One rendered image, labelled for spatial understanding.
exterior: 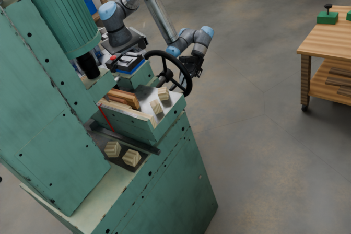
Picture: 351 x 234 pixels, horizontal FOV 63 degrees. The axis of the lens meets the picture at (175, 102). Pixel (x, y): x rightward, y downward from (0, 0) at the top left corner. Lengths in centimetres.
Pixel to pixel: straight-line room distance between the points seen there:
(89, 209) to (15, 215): 148
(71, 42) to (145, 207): 65
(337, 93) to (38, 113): 176
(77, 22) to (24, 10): 15
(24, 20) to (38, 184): 46
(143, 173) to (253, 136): 116
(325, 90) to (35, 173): 178
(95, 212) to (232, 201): 99
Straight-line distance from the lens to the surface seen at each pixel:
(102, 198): 105
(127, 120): 105
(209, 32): 156
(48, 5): 91
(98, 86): 106
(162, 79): 135
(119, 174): 107
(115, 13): 177
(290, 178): 188
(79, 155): 99
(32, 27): 88
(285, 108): 225
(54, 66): 91
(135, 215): 113
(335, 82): 217
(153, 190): 116
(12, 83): 82
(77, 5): 94
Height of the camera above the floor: 158
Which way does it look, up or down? 39 degrees down
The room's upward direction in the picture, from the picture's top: 20 degrees counter-clockwise
